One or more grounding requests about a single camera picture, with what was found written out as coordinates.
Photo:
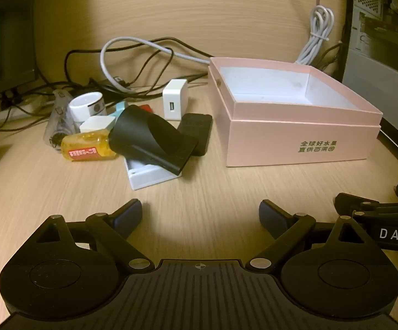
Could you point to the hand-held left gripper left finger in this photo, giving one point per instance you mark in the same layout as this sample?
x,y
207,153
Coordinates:
x,y
130,215

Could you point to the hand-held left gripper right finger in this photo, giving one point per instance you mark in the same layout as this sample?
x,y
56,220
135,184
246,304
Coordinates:
x,y
271,216

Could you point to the white plastic tray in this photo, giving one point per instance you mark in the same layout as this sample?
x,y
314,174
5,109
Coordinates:
x,y
144,177

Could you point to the pink cardboard box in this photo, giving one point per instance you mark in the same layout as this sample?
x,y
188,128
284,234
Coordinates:
x,y
288,137

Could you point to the black hair dryer nozzle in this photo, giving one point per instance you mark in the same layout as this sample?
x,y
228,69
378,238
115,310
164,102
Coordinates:
x,y
144,134

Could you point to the yellow liquid bottle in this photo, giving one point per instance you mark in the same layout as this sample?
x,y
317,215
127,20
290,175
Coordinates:
x,y
82,146

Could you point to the white cube plug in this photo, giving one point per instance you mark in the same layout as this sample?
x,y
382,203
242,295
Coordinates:
x,y
96,123

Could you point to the teal plastic piece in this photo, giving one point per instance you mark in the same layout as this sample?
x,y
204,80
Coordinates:
x,y
120,106

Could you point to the black case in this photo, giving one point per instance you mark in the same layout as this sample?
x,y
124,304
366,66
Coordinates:
x,y
200,130

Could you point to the clear plastic bottle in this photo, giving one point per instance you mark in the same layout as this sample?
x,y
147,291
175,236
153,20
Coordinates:
x,y
60,120

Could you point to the white USB charger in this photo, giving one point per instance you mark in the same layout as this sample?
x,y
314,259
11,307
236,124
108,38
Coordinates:
x,y
175,99

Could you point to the red small packet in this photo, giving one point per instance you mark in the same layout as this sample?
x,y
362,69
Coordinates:
x,y
145,108

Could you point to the white round jar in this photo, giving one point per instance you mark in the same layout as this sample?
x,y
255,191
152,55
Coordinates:
x,y
82,105

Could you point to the black power adapter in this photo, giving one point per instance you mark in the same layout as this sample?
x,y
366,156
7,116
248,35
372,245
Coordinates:
x,y
102,87

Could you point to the white power strip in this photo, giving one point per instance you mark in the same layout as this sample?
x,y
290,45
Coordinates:
x,y
10,112

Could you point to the computer case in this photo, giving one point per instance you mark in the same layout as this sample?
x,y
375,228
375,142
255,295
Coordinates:
x,y
374,24

